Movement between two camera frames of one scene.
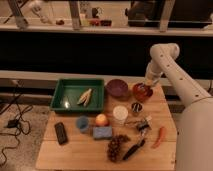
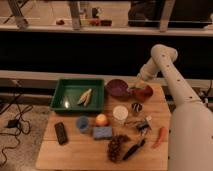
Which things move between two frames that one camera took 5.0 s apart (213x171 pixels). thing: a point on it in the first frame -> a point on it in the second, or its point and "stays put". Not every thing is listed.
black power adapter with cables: [13, 123] stays put
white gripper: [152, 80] -> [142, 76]
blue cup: [82, 123] stays put
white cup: [120, 114] stays put
